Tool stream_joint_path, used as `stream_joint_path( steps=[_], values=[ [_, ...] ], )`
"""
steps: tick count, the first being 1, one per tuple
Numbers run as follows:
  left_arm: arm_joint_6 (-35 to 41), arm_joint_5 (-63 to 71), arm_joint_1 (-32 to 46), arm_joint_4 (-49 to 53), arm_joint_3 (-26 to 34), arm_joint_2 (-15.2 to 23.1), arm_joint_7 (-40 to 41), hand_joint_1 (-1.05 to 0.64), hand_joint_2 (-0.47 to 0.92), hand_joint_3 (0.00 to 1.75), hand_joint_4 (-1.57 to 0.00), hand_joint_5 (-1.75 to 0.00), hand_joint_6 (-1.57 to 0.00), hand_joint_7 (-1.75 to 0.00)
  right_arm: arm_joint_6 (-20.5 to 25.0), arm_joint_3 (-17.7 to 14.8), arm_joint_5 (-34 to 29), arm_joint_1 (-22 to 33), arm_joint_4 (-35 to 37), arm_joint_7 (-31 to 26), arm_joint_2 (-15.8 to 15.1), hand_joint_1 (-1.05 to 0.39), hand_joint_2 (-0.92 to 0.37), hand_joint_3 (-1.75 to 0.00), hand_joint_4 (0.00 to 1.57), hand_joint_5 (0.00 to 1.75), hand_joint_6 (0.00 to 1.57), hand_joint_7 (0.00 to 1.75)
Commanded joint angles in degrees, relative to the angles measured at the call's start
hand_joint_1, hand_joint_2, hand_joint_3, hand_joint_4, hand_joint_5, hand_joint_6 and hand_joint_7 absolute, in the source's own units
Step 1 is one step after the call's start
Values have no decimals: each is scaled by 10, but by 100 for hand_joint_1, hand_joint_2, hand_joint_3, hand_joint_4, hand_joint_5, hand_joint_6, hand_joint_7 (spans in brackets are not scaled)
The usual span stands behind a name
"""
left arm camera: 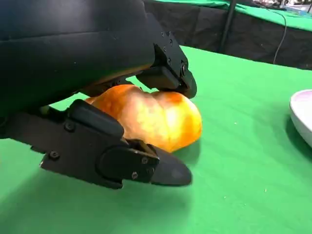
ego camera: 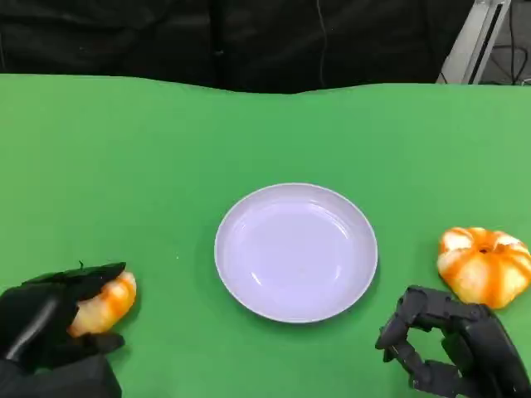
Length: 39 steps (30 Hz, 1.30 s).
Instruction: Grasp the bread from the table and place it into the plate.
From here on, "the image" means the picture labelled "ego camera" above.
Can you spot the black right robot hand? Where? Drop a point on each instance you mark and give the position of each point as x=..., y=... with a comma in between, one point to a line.
x=485, y=344

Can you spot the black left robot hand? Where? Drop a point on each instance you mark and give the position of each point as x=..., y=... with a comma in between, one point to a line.
x=33, y=315

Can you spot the green table cloth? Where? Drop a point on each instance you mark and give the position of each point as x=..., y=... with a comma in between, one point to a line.
x=166, y=166

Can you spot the lilac plate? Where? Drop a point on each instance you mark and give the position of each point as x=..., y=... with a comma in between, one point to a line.
x=295, y=253

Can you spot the black backdrop curtain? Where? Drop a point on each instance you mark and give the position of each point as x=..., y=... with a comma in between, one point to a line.
x=166, y=41

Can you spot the silver metal frame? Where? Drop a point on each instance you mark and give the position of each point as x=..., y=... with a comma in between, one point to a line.
x=477, y=45

